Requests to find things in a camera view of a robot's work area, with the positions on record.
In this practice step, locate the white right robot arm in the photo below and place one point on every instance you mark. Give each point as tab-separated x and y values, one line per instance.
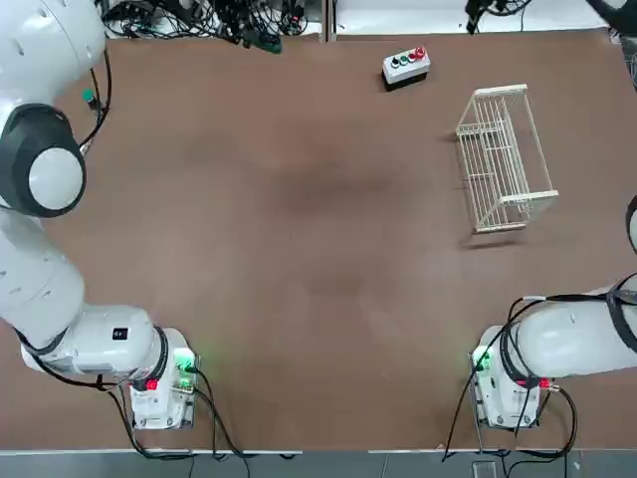
562	343

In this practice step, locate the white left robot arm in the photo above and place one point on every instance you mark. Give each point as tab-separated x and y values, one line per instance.
45	299

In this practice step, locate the aluminium frame post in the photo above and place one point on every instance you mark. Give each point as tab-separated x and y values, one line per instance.
328	20

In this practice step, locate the white push-button control box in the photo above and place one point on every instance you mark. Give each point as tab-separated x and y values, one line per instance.
403	72

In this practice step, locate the green mushroom push button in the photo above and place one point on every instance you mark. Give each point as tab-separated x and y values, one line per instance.
88	95

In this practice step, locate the green circuit board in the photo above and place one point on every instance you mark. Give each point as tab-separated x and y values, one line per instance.
271	47

